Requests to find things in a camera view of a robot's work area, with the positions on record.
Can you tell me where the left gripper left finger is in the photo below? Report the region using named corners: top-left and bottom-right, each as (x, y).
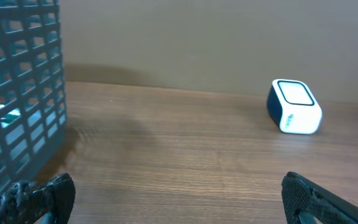
top-left (0, 173), bottom-right (76, 224)

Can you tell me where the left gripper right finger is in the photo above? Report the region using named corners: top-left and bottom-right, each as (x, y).
top-left (282, 172), bottom-right (358, 224)

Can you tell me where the white barcode scanner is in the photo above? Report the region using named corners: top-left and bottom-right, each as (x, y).
top-left (266, 79), bottom-right (323, 134)

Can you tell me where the grey plastic mesh basket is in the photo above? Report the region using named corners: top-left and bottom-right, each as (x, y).
top-left (0, 0), bottom-right (67, 192)

